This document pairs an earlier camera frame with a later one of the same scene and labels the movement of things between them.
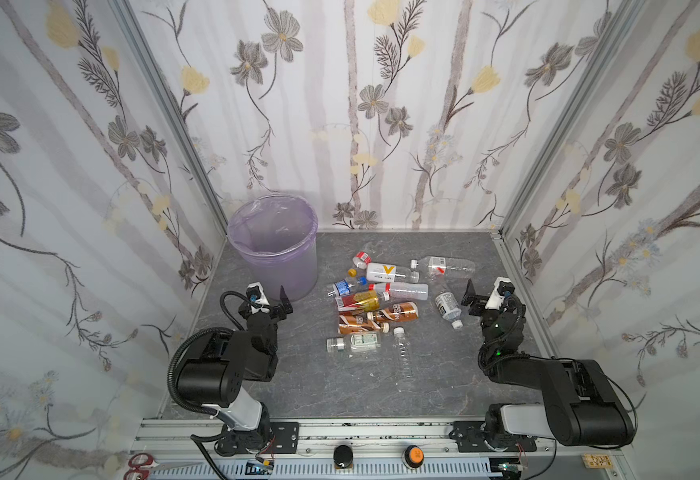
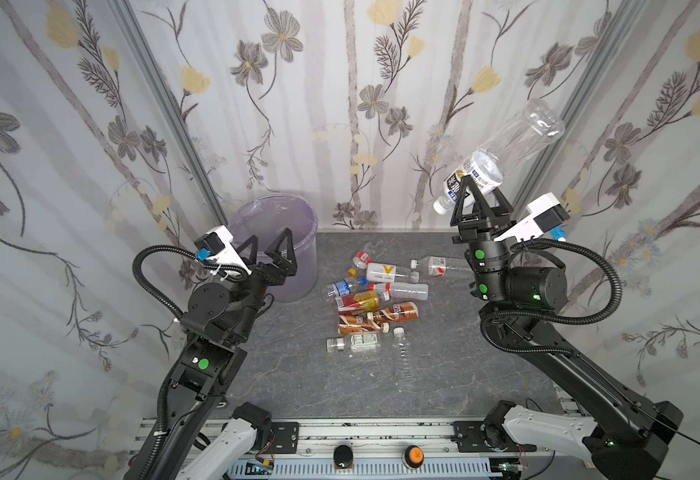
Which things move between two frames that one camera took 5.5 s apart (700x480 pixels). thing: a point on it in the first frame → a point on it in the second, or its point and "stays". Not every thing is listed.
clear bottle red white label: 445,267 stays
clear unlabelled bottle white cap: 403,366 stays
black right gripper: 485,303 → 482,224
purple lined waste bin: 276,238 stays
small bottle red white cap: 361,259 stays
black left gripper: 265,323 → 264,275
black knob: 343,456 stays
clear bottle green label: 360,343 stays
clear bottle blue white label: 449,308 → 538,129
